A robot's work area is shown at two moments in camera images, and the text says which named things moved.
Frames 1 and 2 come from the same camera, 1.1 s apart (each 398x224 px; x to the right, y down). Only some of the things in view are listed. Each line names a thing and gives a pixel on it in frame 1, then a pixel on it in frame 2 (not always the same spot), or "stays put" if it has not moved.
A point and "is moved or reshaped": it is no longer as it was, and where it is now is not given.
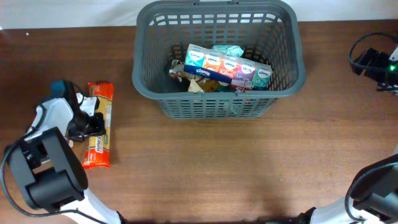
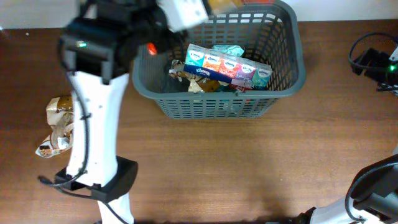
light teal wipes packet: [233, 50] stays put
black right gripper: [379, 58] stays put
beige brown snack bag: [196, 84] stays put
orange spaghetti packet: [97, 154] is moved or reshaped
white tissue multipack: [227, 67] stays put
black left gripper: [100, 127] → [167, 40]
